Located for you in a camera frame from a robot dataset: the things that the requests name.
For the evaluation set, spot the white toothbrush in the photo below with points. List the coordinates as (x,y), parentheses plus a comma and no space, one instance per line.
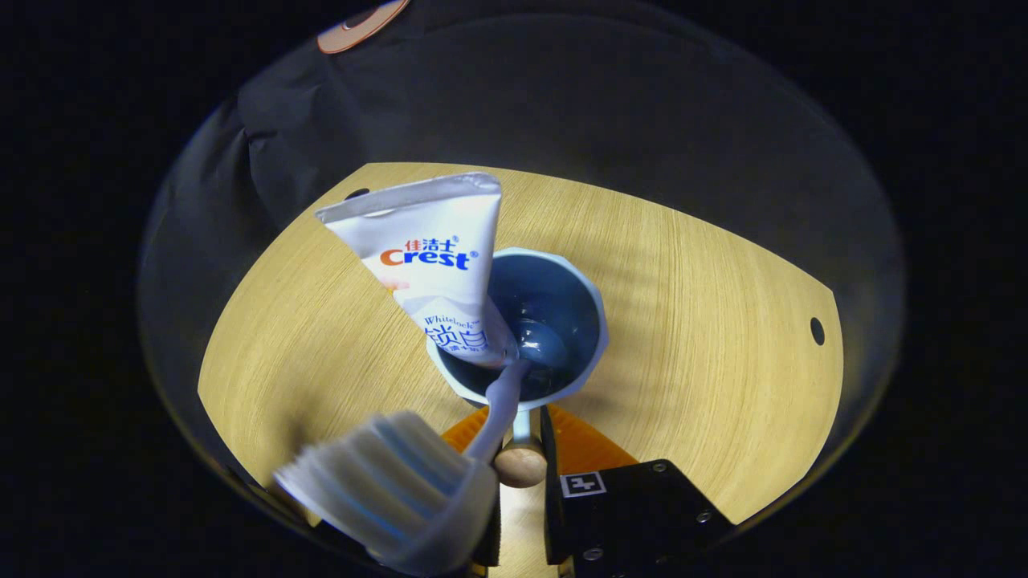
(385,482)

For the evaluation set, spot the black backdrop cloth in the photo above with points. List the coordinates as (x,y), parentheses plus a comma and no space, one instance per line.
(602,96)

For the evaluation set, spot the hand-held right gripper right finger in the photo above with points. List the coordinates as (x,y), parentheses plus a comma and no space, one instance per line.
(548,482)

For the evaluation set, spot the white toothpaste tube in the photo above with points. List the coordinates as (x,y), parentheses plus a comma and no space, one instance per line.
(434,241)

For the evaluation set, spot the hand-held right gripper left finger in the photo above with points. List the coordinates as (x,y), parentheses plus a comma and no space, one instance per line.
(490,546)

